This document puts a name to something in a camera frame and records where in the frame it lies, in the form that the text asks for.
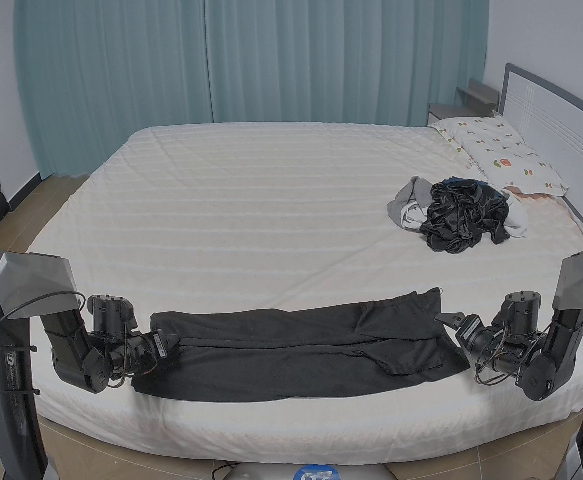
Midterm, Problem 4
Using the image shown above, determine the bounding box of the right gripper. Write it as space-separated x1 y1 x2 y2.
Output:
435 312 507 364

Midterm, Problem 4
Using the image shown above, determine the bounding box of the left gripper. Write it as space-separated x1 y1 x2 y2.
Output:
133 332 181 372

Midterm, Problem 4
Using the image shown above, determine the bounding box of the black T-shirt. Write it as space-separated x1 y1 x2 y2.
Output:
131 287 472 403

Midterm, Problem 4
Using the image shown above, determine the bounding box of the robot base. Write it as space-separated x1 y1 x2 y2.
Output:
231 460 389 480

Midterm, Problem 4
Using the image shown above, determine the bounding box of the pile of clothes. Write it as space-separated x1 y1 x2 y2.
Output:
386 175 529 255

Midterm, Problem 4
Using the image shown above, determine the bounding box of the bed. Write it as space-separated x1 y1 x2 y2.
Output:
0 62 583 469

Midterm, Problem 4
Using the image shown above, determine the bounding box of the white printed pillow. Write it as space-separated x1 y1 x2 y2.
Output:
427 116 570 196

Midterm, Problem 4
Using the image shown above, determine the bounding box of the grey bedside table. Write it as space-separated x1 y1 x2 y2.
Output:
428 79 500 125

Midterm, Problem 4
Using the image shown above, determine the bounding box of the blue-green curtain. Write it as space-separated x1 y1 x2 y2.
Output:
14 0 215 179
204 0 492 128

